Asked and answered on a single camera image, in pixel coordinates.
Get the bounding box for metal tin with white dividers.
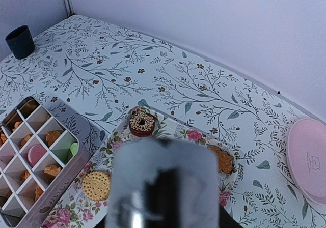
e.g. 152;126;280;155
1;97;90;227

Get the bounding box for orange flower cookie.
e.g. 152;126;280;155
0;133;7;146

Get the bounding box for green round cookie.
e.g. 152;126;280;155
68;142;79;160

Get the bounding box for chocolate donut cookie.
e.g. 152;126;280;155
129;111;155;137

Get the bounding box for pink plate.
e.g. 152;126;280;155
287;118;325;205

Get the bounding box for metal serving tongs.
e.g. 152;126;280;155
105;138;219;227

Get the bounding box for orange swirl cookie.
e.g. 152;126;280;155
12;121;23;132

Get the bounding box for dark blue cup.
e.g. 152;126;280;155
5;25;35;60

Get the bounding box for round waffle cookie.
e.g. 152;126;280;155
82;171;111;201

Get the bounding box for pink round cookie front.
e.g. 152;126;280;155
28;145;46;167

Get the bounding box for brown flower cookie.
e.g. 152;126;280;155
45;130;62;147

